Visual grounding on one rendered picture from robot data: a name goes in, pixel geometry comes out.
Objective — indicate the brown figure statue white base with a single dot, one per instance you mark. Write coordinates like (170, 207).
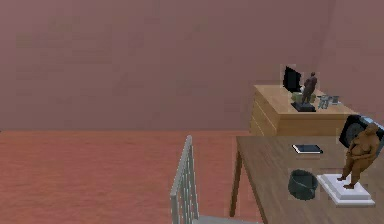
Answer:
(358, 156)

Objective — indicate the black flat tablet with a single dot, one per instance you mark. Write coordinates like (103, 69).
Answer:
(307, 148)

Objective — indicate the brown wooden table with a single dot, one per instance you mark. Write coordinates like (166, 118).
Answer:
(276, 200)

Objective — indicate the grey slatted chair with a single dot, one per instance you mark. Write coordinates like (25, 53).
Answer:
(185, 186)

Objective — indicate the light wooden chest of drawers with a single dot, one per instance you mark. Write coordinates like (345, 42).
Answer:
(273, 116)

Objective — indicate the black laptop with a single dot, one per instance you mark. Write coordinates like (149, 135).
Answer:
(291, 79)

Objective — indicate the grey metal small object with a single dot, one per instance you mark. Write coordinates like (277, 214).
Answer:
(326, 100)

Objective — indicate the dark figure statue black base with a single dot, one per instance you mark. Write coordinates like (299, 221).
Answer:
(308, 90)

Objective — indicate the dark green round vase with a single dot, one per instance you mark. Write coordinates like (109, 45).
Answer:
(302, 185)

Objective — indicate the green small box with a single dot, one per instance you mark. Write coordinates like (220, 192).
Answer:
(297, 97)

